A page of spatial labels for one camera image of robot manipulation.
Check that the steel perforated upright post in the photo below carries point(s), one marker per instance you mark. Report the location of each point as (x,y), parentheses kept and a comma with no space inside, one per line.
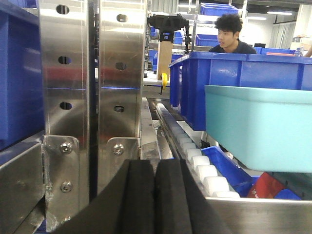
(92,55)

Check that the white roller conveyor track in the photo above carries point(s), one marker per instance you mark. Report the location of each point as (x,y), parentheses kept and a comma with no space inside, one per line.
(209,180)

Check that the large dark blue crate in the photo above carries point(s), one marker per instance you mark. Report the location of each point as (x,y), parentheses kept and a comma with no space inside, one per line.
(190,73)

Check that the small blue bin below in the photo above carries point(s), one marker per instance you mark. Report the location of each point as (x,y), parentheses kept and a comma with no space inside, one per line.
(239,180)

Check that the red bag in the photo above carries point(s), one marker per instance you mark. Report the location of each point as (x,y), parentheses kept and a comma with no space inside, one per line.
(266,187)

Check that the light teal plastic bin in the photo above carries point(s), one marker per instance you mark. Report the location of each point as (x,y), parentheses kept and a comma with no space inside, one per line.
(265,129)

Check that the person in dark shirt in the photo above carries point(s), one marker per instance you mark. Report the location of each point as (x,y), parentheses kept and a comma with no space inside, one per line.
(228,28)

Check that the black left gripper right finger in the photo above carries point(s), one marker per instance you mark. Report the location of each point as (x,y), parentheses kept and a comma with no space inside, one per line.
(180,206)

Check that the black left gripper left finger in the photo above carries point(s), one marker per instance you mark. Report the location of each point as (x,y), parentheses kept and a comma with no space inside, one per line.
(125,206)

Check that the brown cardboard box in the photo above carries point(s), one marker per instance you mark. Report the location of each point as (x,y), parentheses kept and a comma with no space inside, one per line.
(164,57)

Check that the blue crate at left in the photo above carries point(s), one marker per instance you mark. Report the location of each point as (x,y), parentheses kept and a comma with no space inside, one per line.
(21,92)

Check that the steel conveyor side rail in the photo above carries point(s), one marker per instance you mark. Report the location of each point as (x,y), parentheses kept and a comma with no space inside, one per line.
(264,216)

